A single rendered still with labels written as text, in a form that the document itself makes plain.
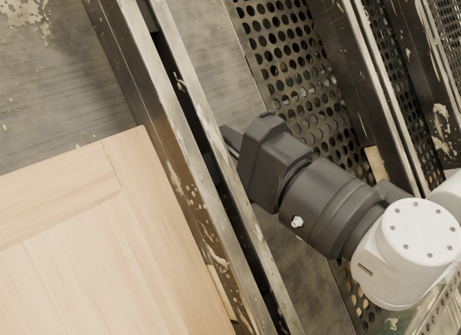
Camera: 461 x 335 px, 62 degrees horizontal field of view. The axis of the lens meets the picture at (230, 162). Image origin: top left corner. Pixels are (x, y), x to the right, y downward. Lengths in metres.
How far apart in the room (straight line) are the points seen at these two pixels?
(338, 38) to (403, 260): 0.50
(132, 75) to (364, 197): 0.28
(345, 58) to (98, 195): 0.52
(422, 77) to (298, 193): 0.70
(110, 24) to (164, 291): 0.30
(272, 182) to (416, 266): 0.17
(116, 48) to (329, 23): 0.43
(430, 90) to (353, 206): 0.69
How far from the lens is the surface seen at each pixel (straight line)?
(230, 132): 0.49
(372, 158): 0.80
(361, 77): 0.75
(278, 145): 0.42
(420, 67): 1.04
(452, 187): 0.45
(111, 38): 0.47
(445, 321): 0.91
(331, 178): 0.40
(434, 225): 0.37
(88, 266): 0.43
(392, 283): 0.40
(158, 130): 0.44
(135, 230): 0.44
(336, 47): 0.77
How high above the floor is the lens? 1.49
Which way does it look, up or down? 30 degrees down
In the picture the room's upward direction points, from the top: straight up
